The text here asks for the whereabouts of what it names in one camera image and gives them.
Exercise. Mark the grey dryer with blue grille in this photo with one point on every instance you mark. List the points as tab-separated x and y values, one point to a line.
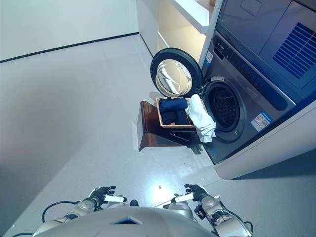
271	37

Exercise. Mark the white shelf unit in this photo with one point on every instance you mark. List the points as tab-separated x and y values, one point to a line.
182	22

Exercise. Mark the robot silver torso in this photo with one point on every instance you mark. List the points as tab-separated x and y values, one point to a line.
128	223

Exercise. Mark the navy blue folded garment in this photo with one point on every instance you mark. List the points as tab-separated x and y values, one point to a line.
172	104

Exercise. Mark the black garment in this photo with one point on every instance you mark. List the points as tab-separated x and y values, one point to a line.
176	117

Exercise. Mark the round washing machine door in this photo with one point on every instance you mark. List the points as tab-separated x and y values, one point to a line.
175	72

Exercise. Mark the grey front-load washing machine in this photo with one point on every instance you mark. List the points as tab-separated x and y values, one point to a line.
244	98

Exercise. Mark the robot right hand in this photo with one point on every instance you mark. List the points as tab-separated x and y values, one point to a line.
196	190

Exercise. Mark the white towel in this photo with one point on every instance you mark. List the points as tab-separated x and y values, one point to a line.
201	118

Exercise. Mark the dark wooden stool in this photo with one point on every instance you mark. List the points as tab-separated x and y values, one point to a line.
158	130

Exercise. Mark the robot right silver arm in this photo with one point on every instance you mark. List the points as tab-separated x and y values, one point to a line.
222	214

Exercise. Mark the robot left silver arm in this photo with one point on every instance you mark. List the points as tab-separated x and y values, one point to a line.
74	212

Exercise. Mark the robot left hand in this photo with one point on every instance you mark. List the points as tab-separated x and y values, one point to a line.
102	191

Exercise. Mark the wicker laundry basket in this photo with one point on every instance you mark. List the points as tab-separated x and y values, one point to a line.
172	123

